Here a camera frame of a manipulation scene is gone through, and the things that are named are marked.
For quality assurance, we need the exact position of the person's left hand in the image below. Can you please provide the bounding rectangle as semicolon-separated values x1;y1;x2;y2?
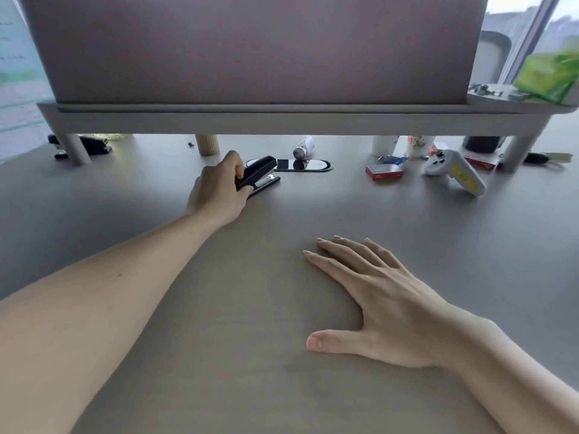
187;151;254;229

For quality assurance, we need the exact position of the person's right hand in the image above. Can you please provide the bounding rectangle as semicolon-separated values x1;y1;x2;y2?
303;235;454;369

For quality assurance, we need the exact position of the black stapler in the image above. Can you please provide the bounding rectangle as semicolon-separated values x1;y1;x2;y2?
235;155;281;198

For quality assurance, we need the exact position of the person's left forearm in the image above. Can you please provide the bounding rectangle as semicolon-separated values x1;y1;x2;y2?
0;209;227;434

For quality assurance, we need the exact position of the person's right forearm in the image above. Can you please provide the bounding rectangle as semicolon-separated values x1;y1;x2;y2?
437;304;579;434

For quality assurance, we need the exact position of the ribbed wooden cylinder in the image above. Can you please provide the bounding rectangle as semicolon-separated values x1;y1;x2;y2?
195;134;220;157

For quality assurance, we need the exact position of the small white bottle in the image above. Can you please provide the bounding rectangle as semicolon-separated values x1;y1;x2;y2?
293;136;315;159

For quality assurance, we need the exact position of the small red box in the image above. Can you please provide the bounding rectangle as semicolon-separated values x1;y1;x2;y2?
365;164;404;182

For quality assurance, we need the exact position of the grey desk shelf with legs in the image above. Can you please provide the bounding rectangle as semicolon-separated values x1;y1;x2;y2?
36;82;576;173

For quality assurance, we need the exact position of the plain white paper cup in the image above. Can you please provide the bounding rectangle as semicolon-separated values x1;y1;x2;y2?
372;136;399;158

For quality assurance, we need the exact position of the white controller with yellow label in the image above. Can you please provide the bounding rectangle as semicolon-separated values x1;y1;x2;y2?
423;149;487;197

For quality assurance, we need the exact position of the floral paper cup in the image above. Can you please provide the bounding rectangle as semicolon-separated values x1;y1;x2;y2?
405;136;436;158

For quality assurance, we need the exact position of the flat red box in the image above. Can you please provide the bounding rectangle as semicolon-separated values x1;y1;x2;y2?
461;151;502;171

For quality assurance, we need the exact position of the black round container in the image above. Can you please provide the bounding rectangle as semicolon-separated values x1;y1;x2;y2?
464;136;505;154

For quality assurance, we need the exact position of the grey fabric desk divider panel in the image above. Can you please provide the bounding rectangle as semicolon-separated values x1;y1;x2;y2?
14;0;490;105

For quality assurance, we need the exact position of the black hole punch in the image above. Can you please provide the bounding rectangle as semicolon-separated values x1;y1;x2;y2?
48;134;113;160

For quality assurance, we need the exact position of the black car key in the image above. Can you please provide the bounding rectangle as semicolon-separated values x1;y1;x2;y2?
524;152;573;166

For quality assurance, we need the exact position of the grey office chair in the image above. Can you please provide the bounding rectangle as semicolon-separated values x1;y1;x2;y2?
473;30;512;84

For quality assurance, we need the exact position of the green packet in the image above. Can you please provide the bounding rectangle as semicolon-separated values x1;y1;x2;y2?
511;52;579;105

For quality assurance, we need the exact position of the black oval cable grommet cover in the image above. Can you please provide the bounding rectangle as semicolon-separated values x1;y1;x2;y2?
274;158;334;172

